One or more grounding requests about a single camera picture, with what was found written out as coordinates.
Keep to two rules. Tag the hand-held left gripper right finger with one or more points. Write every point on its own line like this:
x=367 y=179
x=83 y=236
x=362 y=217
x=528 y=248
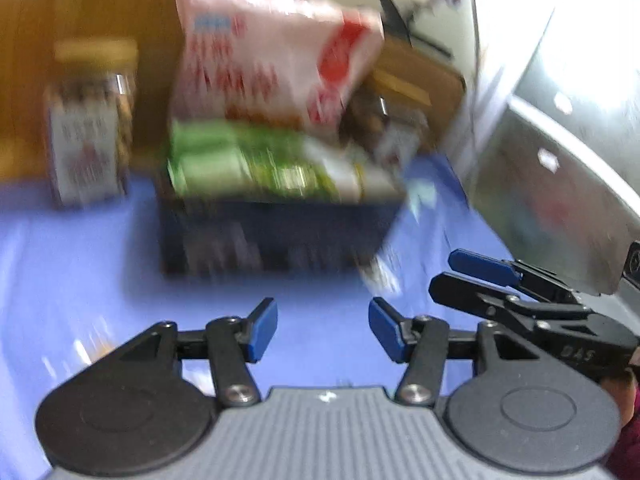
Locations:
x=385 y=330

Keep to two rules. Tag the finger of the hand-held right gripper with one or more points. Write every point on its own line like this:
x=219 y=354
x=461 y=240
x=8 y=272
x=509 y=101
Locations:
x=460 y=287
x=480 y=262

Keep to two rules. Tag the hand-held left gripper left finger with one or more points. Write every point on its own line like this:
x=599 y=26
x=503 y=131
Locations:
x=262 y=330

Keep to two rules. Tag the dark cardboard box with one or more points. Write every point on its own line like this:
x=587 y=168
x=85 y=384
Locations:
x=275 y=240

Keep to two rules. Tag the bright green snack packet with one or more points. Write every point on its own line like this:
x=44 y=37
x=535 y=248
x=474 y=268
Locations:
x=290 y=175

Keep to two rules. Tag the white snack packet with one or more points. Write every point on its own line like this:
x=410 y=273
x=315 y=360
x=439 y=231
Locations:
x=345 y=175

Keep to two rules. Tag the person's right forearm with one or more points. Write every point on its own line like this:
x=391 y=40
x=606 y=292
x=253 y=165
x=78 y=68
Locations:
x=632 y=450

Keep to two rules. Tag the person's right hand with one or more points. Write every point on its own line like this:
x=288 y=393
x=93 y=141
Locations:
x=622 y=395

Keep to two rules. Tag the black dial panel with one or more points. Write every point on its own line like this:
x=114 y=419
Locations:
x=631 y=262

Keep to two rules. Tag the silver metal appliance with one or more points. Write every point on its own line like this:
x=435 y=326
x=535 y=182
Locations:
x=550 y=200

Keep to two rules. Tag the brown snack jar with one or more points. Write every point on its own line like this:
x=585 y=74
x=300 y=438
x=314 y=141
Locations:
x=390 y=130

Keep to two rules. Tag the blue printed cloth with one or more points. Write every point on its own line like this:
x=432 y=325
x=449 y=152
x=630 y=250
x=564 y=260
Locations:
x=100 y=270

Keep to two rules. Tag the white label nut jar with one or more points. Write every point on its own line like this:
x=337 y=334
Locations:
x=85 y=150

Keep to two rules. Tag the black bar fixture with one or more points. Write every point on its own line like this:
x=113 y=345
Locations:
x=395 y=15

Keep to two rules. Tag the white red snack bag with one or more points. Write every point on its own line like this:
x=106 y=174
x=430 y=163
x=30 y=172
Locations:
x=260 y=60

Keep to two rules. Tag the wooden board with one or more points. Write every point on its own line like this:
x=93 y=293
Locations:
x=100 y=0

